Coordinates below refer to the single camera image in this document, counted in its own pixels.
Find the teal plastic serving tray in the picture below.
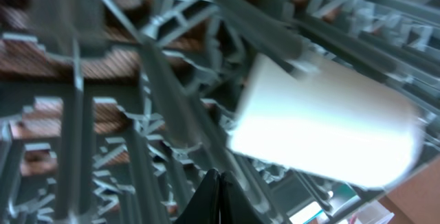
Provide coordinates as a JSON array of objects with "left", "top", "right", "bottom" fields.
[{"left": 289, "top": 183, "right": 361, "bottom": 224}]

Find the grey plastic dishwasher rack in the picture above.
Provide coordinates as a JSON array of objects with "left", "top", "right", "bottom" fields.
[{"left": 1, "top": 0, "right": 439, "bottom": 223}]

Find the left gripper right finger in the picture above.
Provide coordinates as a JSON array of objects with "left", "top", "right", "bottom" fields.
[{"left": 219, "top": 171, "right": 263, "bottom": 224}]

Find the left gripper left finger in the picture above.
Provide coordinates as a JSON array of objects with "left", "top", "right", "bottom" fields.
[{"left": 175, "top": 169, "right": 220, "bottom": 224}]

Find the white paper cup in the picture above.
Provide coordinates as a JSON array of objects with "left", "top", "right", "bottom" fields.
[{"left": 227, "top": 54, "right": 424, "bottom": 189}]

